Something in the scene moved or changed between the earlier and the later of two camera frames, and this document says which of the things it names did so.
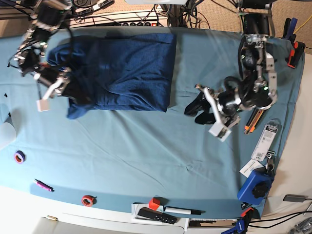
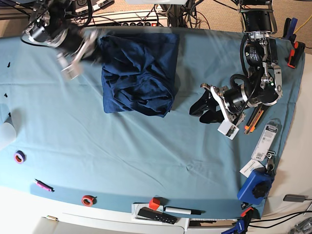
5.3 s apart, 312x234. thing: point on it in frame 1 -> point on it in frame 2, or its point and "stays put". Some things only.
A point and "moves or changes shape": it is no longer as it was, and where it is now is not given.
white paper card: (251, 165) stays put
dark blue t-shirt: (135, 71) moves or changes shape
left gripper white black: (55, 90) -> (70, 64)
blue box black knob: (255, 189) stays put
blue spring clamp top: (289, 27) stays put
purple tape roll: (19, 157) stays put
